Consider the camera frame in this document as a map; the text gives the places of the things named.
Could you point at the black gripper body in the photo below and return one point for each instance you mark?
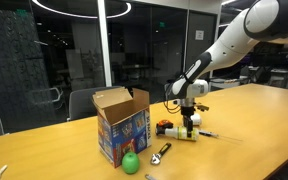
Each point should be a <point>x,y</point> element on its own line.
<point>188,107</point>

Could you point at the clear plastic water bottle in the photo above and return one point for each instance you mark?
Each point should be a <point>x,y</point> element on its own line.
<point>177,132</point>

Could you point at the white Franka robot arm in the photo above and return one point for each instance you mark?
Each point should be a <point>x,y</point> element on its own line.
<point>230,46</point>

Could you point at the open cardboard snack box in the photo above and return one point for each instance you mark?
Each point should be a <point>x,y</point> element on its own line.
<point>127,133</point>

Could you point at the orange black tape measure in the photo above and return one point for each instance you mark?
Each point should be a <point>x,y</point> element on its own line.
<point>165,123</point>

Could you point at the pen on table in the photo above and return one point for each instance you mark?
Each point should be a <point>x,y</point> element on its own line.
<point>209,134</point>

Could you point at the background office chair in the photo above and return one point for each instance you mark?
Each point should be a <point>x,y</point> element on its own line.
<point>244,73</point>

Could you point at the green apple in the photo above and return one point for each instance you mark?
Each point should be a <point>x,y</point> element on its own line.
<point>130,162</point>

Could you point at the white paper door sign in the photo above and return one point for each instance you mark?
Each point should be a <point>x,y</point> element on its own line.
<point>199,35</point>

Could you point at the green exit sign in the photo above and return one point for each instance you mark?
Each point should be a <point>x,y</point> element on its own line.
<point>162,24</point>

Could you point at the background white desk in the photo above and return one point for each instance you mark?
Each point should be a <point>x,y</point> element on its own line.
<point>282,73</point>

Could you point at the white pillar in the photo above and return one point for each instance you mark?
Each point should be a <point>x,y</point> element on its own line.
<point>104,43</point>

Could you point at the chair behind glass wall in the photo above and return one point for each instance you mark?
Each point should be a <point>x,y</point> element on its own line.
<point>50,95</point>

